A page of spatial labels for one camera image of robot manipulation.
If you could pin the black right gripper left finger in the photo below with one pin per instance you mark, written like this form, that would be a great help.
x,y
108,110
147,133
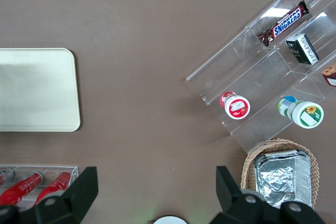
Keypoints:
x,y
71,197

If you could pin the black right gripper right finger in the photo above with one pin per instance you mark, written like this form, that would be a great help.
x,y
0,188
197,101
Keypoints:
x,y
236,203

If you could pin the tan wicker basket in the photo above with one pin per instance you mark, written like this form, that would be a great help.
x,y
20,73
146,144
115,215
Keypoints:
x,y
248,163

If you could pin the beige plastic tray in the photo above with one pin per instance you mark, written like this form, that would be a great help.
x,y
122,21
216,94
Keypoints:
x,y
36,90

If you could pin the clear acrylic bottle rack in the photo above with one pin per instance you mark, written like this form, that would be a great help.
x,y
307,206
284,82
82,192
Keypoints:
x,y
74,171

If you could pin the aluminium foil container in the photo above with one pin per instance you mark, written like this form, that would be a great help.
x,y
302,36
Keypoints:
x,y
281,179

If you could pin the red lid yogurt cup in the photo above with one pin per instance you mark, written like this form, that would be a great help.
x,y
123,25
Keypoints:
x,y
236,106

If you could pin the green lid yogurt cup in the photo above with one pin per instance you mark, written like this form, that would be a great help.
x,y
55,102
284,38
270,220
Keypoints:
x,y
302,111

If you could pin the clear acrylic stepped shelf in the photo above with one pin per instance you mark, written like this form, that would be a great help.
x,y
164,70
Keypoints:
x,y
262,82

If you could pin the red cookie box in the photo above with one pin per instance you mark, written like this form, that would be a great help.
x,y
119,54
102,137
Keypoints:
x,y
331,74

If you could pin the small black white box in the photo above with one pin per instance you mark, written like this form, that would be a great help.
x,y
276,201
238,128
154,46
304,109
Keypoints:
x,y
302,49

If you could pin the Snickers chocolate bar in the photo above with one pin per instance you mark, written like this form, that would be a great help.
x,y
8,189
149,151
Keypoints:
x,y
286,23

